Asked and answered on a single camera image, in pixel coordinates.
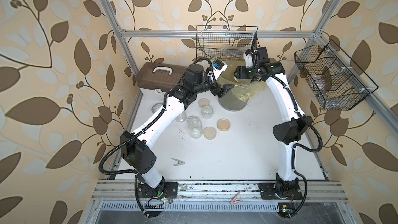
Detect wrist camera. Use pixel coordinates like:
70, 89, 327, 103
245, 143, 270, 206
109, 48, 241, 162
212, 59, 228, 77
244, 49, 259, 68

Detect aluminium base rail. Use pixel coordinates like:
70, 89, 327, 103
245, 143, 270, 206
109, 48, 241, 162
91, 180, 348, 213

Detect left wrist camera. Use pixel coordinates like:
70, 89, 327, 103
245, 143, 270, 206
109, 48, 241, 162
212, 59, 228, 77

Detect jar with beige lid front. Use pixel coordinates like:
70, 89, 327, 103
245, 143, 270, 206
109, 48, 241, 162
187, 116, 203, 139

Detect yellow trash bag liner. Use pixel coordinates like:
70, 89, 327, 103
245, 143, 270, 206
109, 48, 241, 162
217, 61, 267, 101

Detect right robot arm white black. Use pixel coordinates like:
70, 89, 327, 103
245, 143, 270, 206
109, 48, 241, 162
234, 40, 323, 199

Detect right wire basket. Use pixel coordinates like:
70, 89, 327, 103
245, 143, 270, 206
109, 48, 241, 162
294, 40, 378, 111

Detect brown lidded storage box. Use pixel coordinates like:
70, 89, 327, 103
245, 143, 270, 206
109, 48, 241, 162
136, 63, 187, 92

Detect pink clip on rail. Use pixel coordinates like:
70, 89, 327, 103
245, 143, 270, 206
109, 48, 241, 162
230, 191, 242, 205

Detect mesh trash bin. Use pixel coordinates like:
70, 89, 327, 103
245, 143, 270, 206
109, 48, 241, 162
218, 91, 249, 112

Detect beige jar lid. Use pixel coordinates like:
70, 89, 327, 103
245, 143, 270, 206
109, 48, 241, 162
203, 127, 217, 140
217, 119, 231, 132
198, 98, 210, 108

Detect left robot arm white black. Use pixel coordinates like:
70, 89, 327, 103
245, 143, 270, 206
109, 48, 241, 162
98, 58, 233, 198

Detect tape roll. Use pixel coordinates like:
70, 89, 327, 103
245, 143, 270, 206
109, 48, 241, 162
151, 103, 163, 114

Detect wire basket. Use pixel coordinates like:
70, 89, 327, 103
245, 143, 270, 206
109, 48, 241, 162
195, 25, 260, 62
294, 40, 378, 111

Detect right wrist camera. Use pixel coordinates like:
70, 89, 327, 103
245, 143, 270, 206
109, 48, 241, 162
244, 49, 259, 68

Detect back wire basket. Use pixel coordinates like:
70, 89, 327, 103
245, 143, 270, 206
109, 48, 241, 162
195, 25, 260, 62

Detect grey clip on table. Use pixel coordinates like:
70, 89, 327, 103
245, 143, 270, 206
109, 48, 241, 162
172, 158, 185, 166

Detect jar with beige lid back-left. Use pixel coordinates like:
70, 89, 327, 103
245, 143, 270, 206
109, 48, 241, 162
201, 105, 214, 120

